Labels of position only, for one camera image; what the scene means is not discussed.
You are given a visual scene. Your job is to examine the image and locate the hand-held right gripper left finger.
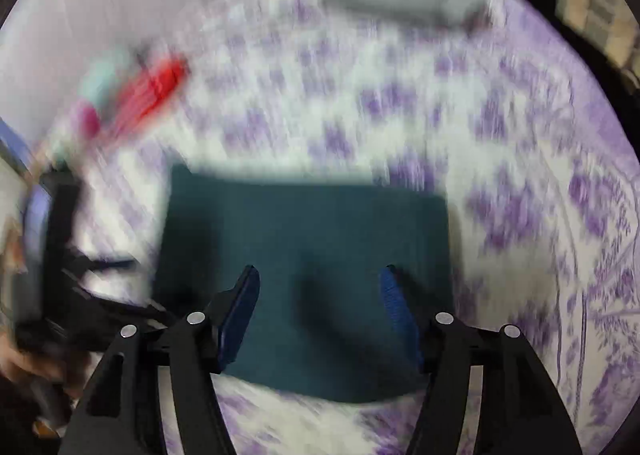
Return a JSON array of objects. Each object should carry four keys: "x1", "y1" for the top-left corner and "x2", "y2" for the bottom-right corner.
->
[{"x1": 59, "y1": 265, "x2": 261, "y2": 455}]

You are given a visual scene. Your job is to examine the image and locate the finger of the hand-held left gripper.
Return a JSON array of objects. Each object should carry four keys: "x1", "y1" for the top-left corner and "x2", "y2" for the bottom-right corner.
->
[{"x1": 65, "y1": 280, "x2": 176, "y2": 353}]

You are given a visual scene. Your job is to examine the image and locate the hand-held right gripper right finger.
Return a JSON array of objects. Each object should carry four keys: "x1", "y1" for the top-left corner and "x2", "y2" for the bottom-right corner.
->
[{"x1": 379, "y1": 264, "x2": 584, "y2": 455}]

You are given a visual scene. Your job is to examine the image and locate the teal pants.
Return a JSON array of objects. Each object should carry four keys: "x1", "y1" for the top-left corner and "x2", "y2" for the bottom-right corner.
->
[{"x1": 151, "y1": 162, "x2": 460, "y2": 404}]

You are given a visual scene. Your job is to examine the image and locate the red striped pants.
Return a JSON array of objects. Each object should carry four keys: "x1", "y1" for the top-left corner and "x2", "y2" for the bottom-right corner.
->
[{"x1": 106, "y1": 58, "x2": 190, "y2": 137}]

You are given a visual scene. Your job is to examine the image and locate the person's left hand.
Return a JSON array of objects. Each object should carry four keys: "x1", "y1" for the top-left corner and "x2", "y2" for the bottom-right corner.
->
[{"x1": 0, "y1": 330, "x2": 98, "y2": 403}]

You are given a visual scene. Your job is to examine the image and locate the floral pillow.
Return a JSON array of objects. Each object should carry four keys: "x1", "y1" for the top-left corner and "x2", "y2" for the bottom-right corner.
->
[{"x1": 50, "y1": 46, "x2": 148, "y2": 171}]

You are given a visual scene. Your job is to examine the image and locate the purple floral bedspread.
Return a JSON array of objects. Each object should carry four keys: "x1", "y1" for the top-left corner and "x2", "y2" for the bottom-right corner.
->
[{"x1": 65, "y1": 0, "x2": 640, "y2": 455}]

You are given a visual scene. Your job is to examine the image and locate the white lace curtain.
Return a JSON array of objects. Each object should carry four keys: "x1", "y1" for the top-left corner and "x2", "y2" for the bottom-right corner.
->
[{"x1": 0, "y1": 0, "x2": 361, "y2": 146}]

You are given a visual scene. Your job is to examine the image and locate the beige striped brick-pattern cloth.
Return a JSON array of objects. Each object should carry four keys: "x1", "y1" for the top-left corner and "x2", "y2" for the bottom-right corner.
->
[{"x1": 554, "y1": 0, "x2": 640, "y2": 72}]

